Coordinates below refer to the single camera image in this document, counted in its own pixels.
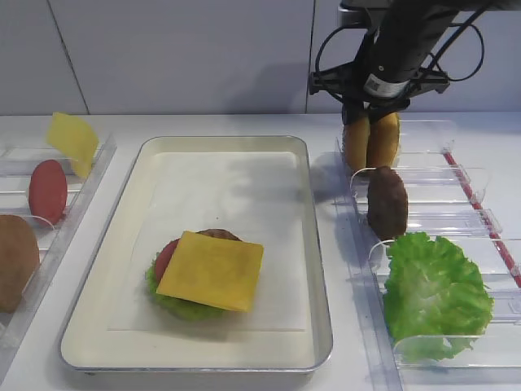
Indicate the white metal tray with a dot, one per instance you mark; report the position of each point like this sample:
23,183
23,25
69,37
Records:
90,344

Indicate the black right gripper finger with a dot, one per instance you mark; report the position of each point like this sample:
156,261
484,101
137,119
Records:
352,112

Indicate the brown meat patty in rack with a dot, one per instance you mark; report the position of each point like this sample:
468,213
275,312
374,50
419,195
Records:
387,203

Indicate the red tomato slice in rack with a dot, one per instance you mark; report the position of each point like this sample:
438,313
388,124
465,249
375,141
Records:
48,191

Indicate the brown patty on burger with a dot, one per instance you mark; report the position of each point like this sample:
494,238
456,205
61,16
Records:
219,234

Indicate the yellow cheese slice on burger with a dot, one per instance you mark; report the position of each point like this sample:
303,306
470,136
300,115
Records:
217,272

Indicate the green lettuce leaf in rack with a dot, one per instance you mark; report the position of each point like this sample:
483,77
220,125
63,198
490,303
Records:
435,302

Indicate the spare bun in right rack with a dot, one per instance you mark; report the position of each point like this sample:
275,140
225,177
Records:
355,142

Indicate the yellow cheese slice in rack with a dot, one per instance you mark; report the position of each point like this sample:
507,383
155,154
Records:
75,139

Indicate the clear acrylic food rack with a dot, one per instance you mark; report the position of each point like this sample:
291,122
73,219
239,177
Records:
445,199
17,166

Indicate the green lettuce on burger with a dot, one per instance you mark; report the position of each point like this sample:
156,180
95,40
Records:
182,309

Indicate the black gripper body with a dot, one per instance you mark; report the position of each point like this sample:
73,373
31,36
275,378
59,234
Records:
388,86

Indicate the sesame top bun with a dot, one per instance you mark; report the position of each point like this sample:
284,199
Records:
383,141

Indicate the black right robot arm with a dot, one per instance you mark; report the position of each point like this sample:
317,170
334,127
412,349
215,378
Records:
395,61

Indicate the red tomato slice on burger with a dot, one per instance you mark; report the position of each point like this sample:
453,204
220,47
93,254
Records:
163,259

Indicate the clear acrylic right food rack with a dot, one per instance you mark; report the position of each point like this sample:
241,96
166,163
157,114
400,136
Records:
445,199

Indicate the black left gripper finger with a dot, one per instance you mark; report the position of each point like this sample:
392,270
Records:
377,113

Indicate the clear acrylic left food rack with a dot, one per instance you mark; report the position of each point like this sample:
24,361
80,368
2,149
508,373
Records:
17,166

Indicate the white paper tray liner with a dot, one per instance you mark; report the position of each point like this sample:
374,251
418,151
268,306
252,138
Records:
257,196

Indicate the brown bun in left rack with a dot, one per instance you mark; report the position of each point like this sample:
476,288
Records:
19,259

